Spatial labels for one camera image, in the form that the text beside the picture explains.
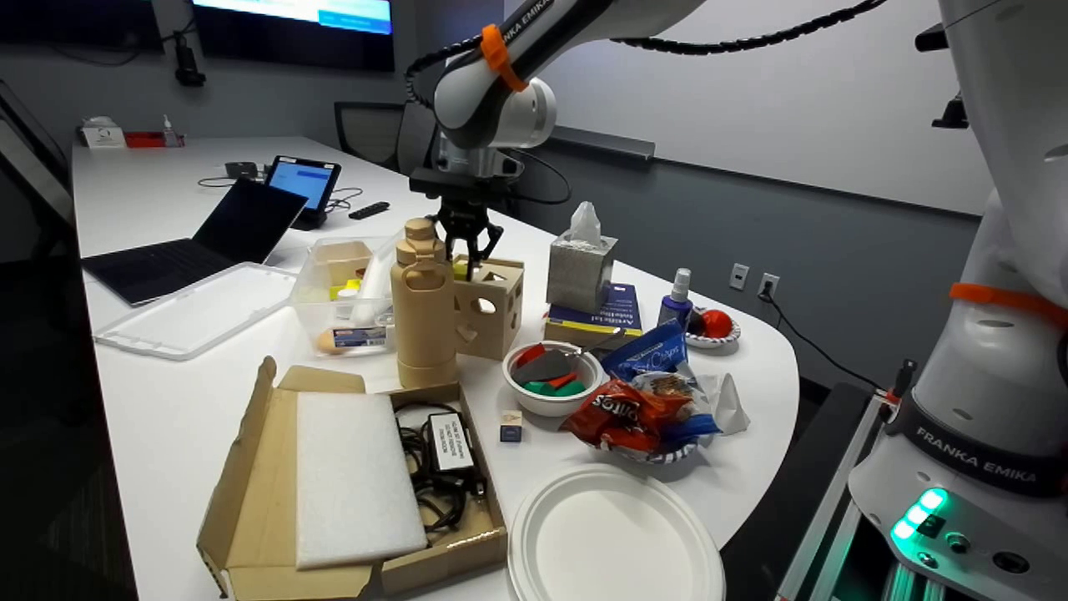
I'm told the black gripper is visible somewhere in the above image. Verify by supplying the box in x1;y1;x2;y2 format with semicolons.
408;157;527;275

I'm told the wooden shape sorter box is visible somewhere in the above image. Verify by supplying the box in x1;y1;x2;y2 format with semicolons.
448;252;527;363

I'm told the red block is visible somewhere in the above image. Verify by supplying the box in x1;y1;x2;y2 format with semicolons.
511;343;580;391

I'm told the green block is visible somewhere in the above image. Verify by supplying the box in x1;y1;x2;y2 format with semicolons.
525;376;592;401

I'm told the small plate with red ball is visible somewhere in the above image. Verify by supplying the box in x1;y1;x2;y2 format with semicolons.
681;307;743;354

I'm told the white paper plate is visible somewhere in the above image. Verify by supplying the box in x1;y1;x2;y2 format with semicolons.
505;460;731;601

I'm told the tan bottle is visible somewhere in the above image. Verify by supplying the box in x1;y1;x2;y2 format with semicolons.
391;216;459;391

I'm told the grey tissue box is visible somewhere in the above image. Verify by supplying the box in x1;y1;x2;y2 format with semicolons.
543;197;622;318

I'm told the black office chair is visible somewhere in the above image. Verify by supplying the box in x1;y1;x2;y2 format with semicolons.
331;96;408;174
392;96;445;179

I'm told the clear plastic container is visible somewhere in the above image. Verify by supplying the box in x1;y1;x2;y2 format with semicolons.
291;233;397;361

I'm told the blue and yellow book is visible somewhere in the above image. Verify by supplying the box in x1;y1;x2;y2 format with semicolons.
540;280;646;352

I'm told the white bowl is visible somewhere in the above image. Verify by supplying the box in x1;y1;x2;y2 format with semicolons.
501;336;612;420

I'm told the black tablet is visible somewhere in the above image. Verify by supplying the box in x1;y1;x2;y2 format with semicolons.
262;154;348;233

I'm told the blue snack bag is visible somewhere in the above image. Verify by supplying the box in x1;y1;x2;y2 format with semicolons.
599;322;694;384

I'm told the small spray bottle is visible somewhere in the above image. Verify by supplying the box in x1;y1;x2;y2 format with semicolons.
656;263;696;334

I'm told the red snack bag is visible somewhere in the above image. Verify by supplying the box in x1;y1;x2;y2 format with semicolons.
562;376;694;459

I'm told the white foam sheet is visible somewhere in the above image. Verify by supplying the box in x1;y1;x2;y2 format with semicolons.
295;391;429;571

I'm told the black laptop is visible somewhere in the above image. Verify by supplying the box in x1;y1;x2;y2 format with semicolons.
75;178;311;307

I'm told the white flat tray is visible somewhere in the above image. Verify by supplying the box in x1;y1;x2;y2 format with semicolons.
94;261;300;363

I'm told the clear plastic bag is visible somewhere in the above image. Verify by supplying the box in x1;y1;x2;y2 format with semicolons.
707;372;755;439

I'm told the open cardboard box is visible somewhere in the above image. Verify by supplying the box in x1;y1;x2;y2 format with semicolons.
194;354;511;601

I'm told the small white box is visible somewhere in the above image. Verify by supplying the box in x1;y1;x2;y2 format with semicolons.
75;115;131;154

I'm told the grey whiteboard rail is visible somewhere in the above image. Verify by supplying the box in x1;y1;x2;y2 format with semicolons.
550;123;656;163

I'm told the black power adapter with cable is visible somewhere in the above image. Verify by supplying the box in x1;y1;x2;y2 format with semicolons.
392;404;493;539

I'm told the wall monitor screen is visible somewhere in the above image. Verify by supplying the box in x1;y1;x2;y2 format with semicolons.
189;0;400;78

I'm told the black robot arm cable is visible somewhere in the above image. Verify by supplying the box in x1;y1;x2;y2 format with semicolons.
606;0;894;56

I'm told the black wall mounted webcam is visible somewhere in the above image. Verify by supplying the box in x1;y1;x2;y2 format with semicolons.
170;24;209;90

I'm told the black wall power cable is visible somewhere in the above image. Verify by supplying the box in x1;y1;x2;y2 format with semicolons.
765;291;894;393

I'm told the metal robot stand frame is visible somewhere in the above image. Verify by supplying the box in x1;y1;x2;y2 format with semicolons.
774;382;894;601

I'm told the black camera on stand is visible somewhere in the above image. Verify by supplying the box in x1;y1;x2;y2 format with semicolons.
912;16;975;134

